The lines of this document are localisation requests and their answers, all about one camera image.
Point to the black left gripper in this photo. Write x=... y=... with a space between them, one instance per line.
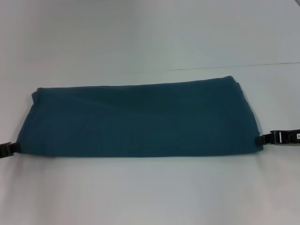
x=4 y=150

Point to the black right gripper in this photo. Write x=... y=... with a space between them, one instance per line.
x=283 y=137

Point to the teal blue shirt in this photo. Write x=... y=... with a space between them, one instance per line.
x=140 y=117

